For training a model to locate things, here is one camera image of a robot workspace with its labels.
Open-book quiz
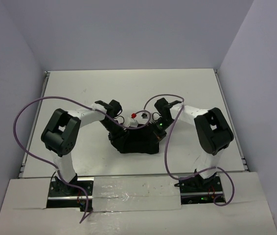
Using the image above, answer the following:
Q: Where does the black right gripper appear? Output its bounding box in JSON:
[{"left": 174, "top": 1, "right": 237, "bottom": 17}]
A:
[{"left": 147, "top": 117, "right": 176, "bottom": 147}]

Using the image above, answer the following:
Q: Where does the black t shirt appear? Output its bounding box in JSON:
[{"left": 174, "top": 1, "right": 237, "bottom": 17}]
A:
[{"left": 114, "top": 124, "right": 160, "bottom": 155}]

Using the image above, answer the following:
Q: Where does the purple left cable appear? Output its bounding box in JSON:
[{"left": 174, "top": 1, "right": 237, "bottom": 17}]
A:
[{"left": 14, "top": 96, "right": 139, "bottom": 224}]

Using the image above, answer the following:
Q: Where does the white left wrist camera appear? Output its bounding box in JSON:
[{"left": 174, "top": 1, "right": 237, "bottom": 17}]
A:
[{"left": 126, "top": 113, "right": 139, "bottom": 129}]

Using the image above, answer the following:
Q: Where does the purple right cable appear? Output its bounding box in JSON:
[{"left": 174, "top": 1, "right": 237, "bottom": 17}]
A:
[{"left": 144, "top": 94, "right": 235, "bottom": 207}]

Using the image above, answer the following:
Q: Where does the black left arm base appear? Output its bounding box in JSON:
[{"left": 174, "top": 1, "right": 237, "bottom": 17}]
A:
[{"left": 46, "top": 175, "right": 94, "bottom": 212}]

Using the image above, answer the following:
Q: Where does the purple cable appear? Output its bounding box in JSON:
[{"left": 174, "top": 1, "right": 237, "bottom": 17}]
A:
[
  {"left": 14, "top": 96, "right": 139, "bottom": 224},
  {"left": 144, "top": 94, "right": 235, "bottom": 207}
]

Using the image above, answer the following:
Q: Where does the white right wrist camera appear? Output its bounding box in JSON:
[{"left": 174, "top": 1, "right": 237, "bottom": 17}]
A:
[{"left": 141, "top": 112, "right": 151, "bottom": 119}]

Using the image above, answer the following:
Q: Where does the silver aluminium rail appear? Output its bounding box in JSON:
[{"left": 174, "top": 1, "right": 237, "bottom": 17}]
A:
[{"left": 18, "top": 159, "right": 203, "bottom": 179}]

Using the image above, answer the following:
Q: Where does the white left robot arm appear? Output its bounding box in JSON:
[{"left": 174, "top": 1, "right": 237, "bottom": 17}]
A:
[{"left": 41, "top": 100, "right": 125, "bottom": 195}]

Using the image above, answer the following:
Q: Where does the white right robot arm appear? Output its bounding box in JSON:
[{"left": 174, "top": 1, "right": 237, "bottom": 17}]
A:
[{"left": 153, "top": 98, "right": 234, "bottom": 191}]

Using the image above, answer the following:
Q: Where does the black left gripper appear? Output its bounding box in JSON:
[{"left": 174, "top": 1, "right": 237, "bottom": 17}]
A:
[{"left": 100, "top": 118, "right": 129, "bottom": 152}]

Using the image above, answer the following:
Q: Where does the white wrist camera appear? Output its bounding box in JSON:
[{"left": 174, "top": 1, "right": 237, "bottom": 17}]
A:
[
  {"left": 126, "top": 113, "right": 139, "bottom": 129},
  {"left": 141, "top": 112, "right": 151, "bottom": 119}
]

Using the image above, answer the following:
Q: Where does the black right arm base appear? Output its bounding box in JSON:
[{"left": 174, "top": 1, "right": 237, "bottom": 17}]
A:
[{"left": 174, "top": 174, "right": 226, "bottom": 205}]

